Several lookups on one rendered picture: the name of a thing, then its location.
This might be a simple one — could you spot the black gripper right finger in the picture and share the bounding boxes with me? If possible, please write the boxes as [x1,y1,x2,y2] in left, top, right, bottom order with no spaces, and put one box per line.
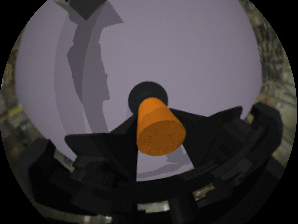
[169,105,243,168]

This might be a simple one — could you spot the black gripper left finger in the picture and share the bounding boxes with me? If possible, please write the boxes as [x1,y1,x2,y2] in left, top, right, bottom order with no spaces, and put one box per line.
[64,113,138,183]

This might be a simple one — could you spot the orange tapered knob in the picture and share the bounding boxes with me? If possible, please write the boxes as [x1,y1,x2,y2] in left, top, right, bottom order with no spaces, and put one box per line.
[137,97,186,156]

